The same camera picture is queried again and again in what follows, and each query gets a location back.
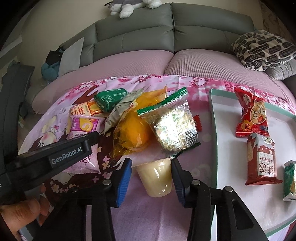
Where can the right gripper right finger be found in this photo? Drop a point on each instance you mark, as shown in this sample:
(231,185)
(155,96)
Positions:
(234,220)

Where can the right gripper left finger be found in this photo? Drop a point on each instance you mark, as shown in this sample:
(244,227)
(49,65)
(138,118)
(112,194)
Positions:
(101,199)

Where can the pale yellow jelly cup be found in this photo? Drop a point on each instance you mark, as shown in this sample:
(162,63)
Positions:
(156,177)

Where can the orange yellow snack bag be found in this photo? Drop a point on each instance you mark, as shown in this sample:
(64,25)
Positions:
(132,133)

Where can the red white biscuit packet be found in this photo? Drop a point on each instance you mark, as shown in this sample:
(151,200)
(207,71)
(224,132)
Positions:
(261,168)

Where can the purple chip bag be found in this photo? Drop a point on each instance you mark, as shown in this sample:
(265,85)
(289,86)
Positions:
(81,127)

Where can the grey green foil sachet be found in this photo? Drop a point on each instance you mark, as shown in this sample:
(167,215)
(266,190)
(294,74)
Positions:
(117,112)

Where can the green white small packet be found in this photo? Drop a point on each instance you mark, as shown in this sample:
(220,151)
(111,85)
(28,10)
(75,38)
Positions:
(289,181)

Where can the orange biscuit packet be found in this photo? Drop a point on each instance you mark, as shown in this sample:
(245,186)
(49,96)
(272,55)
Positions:
(89,109)

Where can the green edged clear cracker pack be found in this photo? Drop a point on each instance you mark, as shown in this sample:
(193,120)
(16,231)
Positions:
(172,123)

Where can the green snack box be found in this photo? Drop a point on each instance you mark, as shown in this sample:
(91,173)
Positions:
(108,99)

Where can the red snack packet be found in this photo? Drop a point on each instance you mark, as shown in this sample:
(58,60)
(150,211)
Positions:
(254,117)

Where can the person's left hand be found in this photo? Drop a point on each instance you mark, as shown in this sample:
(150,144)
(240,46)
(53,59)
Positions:
(15,217)

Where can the pink cartoon print cloth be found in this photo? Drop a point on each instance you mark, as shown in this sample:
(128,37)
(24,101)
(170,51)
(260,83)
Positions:
(140,217)

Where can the white tray with teal rim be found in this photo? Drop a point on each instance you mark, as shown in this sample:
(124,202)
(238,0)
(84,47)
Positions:
(231,159)

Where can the small red candy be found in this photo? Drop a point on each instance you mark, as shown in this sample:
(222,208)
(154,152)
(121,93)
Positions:
(198,123)

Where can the black bag on sofa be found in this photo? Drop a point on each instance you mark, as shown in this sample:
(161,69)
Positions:
(54,56)

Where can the light grey pillow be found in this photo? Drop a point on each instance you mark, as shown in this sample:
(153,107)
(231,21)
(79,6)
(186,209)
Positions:
(70,60)

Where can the pink sofa seat cover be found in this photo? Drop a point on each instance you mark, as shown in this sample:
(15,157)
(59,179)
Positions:
(193,63)

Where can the grey cushion under pillow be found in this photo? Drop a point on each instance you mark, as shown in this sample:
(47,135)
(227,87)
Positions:
(282,72)

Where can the black white patterned pillow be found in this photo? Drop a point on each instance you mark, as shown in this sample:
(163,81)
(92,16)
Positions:
(260,50)

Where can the grey sofa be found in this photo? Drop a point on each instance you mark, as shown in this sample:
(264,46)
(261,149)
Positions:
(173,27)

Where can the grey white plush dog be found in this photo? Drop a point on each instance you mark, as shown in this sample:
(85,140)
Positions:
(125,8)

